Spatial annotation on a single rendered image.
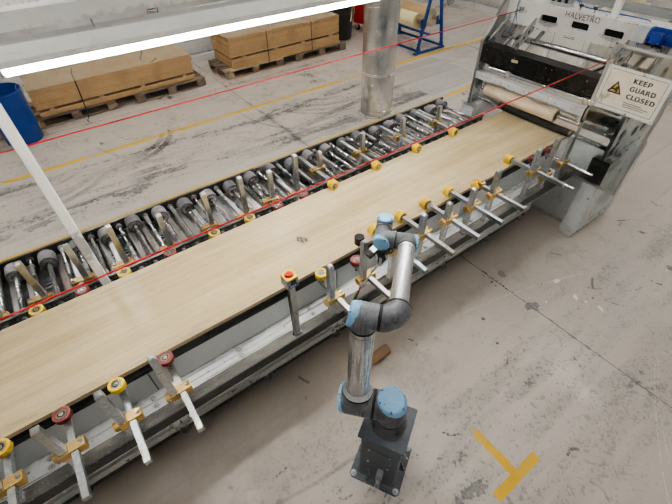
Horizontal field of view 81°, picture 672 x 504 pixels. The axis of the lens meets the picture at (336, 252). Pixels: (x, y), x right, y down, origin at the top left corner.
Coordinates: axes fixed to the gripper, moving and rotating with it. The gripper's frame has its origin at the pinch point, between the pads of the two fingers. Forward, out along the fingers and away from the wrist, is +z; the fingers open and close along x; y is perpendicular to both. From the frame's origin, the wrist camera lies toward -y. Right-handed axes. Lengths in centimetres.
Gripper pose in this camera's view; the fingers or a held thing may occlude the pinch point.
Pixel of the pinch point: (378, 264)
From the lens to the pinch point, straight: 241.0
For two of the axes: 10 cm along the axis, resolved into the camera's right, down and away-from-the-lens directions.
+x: -5.9, -5.6, 5.8
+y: 8.0, -4.2, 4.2
